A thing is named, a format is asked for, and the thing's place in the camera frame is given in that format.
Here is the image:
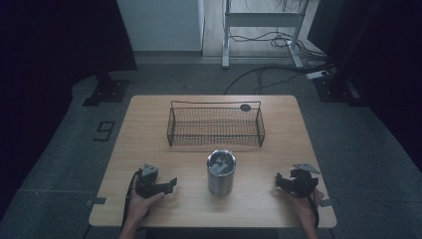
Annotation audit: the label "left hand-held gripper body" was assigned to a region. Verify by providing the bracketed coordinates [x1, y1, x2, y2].
[134, 162, 167, 200]

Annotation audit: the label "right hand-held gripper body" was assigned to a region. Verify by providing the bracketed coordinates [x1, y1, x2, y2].
[286, 162, 321, 197]

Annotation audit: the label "person's left hand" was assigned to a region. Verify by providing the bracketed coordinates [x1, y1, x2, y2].
[126, 189, 166, 227]

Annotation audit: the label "person's right hand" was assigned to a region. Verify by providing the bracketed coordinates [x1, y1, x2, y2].
[287, 188, 325, 221]

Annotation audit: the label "stainless steel cup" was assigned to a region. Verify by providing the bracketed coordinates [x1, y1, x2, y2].
[206, 148, 237, 197]

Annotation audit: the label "black stand base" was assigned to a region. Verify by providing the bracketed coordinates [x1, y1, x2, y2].
[313, 74, 367, 108]
[82, 71, 131, 108]

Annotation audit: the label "white power strip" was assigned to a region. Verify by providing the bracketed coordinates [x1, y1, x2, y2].
[306, 69, 330, 81]

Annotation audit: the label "dark curtain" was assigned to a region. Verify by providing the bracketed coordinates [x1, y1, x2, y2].
[0, 0, 138, 220]
[307, 0, 422, 173]

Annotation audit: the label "white cabinet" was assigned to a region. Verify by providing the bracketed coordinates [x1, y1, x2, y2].
[115, 0, 206, 58]

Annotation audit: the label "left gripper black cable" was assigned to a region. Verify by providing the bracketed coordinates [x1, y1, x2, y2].
[120, 168, 143, 230]

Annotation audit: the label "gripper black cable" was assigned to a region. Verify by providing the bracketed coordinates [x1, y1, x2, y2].
[120, 168, 143, 230]
[300, 185, 320, 229]

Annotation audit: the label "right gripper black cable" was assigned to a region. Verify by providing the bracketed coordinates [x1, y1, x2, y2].
[300, 185, 320, 229]

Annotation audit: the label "black wire mesh basket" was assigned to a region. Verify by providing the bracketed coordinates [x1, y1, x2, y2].
[166, 100, 267, 148]

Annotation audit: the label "black floor cables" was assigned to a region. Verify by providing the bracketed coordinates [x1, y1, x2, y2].
[222, 0, 336, 96]

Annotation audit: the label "white desk frame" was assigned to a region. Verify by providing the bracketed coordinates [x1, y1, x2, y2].
[221, 0, 311, 70]

